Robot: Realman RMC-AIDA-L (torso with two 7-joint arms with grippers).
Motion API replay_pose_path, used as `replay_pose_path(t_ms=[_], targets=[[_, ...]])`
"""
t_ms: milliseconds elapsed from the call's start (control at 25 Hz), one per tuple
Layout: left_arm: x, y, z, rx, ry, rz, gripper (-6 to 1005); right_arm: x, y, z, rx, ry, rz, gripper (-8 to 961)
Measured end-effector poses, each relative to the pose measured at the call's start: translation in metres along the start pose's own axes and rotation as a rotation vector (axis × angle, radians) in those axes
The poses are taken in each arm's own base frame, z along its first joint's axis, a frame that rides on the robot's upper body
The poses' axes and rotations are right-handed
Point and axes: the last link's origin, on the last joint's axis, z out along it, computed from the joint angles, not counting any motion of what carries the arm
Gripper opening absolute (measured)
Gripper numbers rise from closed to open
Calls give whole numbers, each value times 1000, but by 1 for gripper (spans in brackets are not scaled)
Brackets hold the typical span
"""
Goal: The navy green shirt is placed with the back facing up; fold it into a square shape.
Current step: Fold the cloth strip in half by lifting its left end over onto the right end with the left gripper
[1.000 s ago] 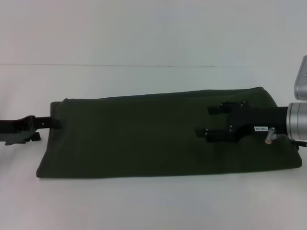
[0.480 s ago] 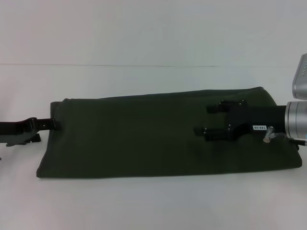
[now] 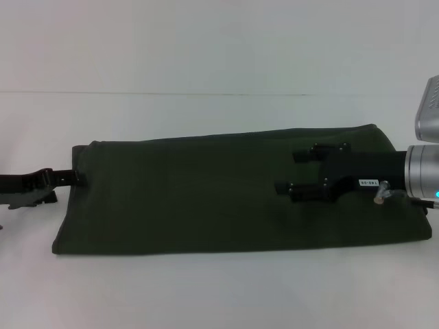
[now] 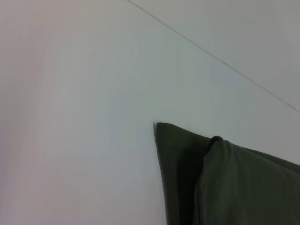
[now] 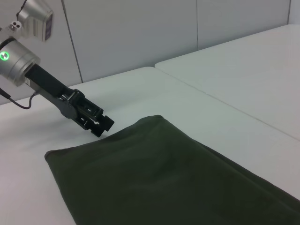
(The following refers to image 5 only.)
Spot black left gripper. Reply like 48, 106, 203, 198
24, 63, 115, 138

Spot dark green t-shirt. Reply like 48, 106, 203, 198
44, 114, 300, 225

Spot dark red thin cable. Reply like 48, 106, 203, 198
0, 87, 38, 110

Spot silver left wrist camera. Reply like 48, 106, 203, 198
15, 0, 55, 43

